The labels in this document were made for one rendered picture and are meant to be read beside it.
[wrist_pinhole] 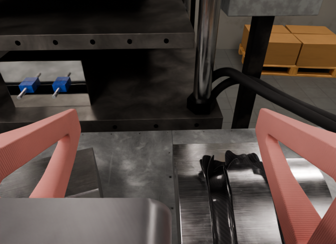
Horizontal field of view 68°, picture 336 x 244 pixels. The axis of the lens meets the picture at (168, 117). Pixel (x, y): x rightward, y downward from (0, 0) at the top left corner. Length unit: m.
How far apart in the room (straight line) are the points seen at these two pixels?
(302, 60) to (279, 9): 2.22
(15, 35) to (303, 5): 0.90
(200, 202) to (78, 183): 0.23
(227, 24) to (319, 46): 1.18
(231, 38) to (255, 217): 3.35
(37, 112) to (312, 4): 0.98
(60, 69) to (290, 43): 2.52
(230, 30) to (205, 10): 2.93
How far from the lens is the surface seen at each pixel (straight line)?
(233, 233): 0.45
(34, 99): 1.00
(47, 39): 0.88
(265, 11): 0.92
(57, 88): 0.89
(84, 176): 0.51
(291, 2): 0.95
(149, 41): 0.82
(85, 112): 0.91
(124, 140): 0.74
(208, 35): 0.75
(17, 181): 0.56
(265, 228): 0.46
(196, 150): 0.61
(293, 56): 3.09
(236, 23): 3.65
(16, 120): 0.97
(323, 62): 3.24
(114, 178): 0.64
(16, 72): 0.97
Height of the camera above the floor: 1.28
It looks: 36 degrees down
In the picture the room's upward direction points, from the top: straight up
